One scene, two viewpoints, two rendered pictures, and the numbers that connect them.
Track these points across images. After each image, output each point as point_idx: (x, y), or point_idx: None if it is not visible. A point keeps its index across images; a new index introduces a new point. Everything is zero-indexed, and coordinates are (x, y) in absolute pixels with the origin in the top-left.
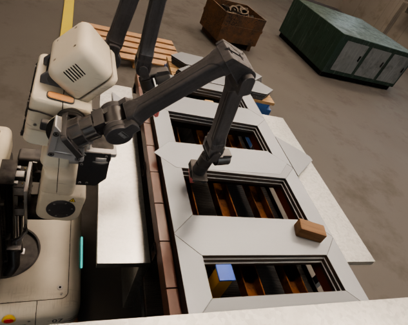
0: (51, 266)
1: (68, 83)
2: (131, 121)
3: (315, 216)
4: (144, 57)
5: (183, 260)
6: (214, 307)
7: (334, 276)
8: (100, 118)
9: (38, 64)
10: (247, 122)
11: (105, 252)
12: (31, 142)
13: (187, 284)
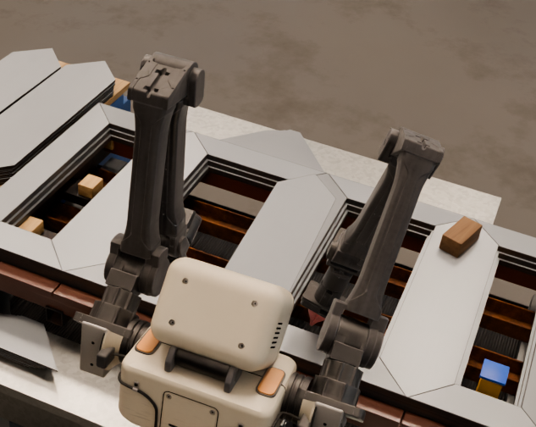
0: None
1: (271, 356)
2: (384, 319)
3: (433, 213)
4: (179, 226)
5: (455, 408)
6: (534, 412)
7: (527, 260)
8: (352, 352)
9: (164, 378)
10: (192, 161)
11: None
12: None
13: (493, 423)
